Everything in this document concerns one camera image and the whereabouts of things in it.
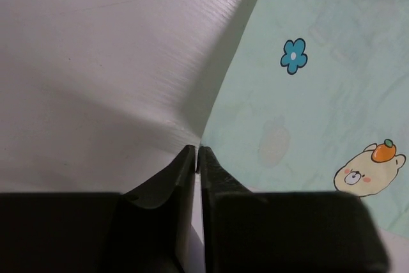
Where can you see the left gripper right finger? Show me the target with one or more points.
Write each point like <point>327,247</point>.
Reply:
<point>237,223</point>

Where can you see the mint green cartoon placemat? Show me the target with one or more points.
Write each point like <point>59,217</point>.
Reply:
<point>316,98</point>

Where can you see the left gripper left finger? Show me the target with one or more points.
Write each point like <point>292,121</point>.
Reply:
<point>151,226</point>

